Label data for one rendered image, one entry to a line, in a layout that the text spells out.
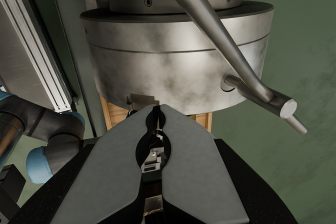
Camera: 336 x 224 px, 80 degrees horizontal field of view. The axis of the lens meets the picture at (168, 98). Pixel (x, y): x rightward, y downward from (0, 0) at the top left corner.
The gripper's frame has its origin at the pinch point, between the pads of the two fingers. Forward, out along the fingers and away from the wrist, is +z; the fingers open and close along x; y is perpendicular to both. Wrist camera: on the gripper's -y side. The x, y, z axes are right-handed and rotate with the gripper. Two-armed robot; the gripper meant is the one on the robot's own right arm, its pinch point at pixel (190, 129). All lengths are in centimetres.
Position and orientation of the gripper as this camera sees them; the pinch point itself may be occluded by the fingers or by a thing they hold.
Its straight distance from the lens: 49.9
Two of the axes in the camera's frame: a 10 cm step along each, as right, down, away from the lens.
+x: 2.5, 4.6, -8.5
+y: 0.2, 8.8, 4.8
